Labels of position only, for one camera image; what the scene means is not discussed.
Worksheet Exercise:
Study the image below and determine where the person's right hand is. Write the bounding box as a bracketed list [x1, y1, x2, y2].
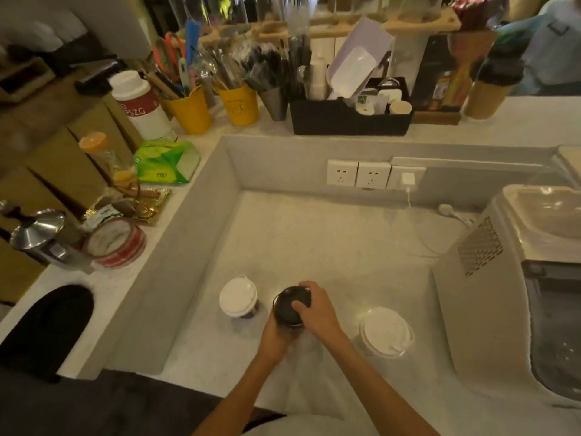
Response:
[291, 280, 349, 345]

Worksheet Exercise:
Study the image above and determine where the person's left hand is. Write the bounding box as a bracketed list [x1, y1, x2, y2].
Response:
[258, 309, 304, 365]

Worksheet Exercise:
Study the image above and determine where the black-lidded cup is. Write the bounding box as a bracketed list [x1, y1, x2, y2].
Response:
[272, 286, 313, 329]

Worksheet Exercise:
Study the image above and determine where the person's left forearm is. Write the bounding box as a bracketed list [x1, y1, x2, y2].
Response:
[193, 347, 291, 436]

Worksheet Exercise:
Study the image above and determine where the person's right forearm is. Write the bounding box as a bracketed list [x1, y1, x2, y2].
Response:
[324, 329, 441, 436]

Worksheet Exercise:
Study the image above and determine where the white-lidded dark cup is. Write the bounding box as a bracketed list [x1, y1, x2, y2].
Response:
[219, 274, 260, 319]

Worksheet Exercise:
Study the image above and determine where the white-lidded clear cup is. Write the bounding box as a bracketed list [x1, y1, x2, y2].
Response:
[359, 307, 415, 360]

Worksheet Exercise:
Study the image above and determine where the gold foil packet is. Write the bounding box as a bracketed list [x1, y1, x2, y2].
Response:
[84, 186, 172, 226]

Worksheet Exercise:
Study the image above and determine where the black organizer tray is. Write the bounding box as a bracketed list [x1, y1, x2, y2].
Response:
[289, 77, 414, 136]

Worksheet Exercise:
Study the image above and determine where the red and white tape roll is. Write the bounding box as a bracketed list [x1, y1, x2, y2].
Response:
[83, 217, 148, 270]

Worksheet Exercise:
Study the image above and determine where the green tissue packet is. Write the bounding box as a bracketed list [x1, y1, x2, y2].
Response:
[133, 140, 201, 185]

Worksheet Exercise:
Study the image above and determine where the grey metal utensil cup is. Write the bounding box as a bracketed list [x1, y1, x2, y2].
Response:
[258, 87, 289, 122]

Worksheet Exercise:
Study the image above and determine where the yellow utensil cup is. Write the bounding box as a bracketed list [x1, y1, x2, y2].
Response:
[217, 84, 260, 127]
[162, 85, 212, 136]

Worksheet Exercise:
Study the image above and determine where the white ice machine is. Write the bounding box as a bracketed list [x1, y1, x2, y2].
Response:
[432, 183, 581, 409]

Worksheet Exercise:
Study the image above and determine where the stack of white cups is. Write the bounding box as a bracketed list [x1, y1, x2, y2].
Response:
[310, 54, 328, 101]

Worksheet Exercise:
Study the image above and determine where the orange-capped clear bottle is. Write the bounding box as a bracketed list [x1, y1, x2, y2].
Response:
[79, 132, 137, 189]

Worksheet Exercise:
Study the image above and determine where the bundle of black straws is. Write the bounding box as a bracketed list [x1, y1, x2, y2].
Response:
[287, 34, 313, 101]

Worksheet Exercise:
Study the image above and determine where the white plastic scoop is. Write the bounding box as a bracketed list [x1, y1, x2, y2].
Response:
[326, 15, 395, 100]

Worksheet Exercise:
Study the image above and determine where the white canister with red label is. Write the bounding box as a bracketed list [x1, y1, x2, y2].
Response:
[108, 71, 178, 142]

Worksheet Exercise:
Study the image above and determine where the stainless steel pot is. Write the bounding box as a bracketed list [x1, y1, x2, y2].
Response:
[0, 200, 94, 274]

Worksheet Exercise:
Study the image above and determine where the wooden rack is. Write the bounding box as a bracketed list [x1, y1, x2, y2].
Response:
[195, 6, 462, 46]

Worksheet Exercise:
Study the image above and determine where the brown paper cup black lid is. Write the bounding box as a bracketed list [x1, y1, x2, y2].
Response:
[462, 38, 529, 121]

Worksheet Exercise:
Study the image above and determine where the white wall socket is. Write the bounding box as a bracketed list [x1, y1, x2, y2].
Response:
[327, 160, 359, 187]
[386, 165, 427, 191]
[355, 161, 392, 190]

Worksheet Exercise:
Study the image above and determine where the white power cable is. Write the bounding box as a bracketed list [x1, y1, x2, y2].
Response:
[406, 188, 475, 258]

